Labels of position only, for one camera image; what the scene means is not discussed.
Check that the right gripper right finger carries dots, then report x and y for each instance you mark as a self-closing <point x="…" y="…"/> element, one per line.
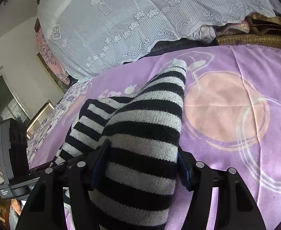
<point x="235" y="205"/>

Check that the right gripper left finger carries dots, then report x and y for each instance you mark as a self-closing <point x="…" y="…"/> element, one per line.
<point x="70" y="182"/>

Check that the black white striped sweater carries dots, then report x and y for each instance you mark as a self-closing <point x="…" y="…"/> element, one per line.
<point x="136" y="189"/>

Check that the person's left hand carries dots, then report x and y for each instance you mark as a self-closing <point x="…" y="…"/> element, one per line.
<point x="15" y="204"/>

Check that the wooden framed furniture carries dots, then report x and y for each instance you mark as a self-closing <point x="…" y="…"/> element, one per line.
<point x="37" y="120"/>

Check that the purple floral bed sheet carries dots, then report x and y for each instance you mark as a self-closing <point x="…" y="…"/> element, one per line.
<point x="61" y="109"/>

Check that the pink floral cloth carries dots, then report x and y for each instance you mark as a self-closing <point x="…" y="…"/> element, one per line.
<point x="51" y="61"/>

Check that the purple smile blanket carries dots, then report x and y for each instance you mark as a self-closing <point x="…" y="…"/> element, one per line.
<point x="231" y="115"/>

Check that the white lace cover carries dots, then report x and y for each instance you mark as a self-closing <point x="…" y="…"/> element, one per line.
<point x="92" y="36"/>

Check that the black garment under cover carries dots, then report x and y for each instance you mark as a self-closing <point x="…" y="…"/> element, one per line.
<point x="163" y="47"/>

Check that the brown woven mat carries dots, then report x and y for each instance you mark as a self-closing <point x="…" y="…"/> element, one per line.
<point x="255" y="29"/>

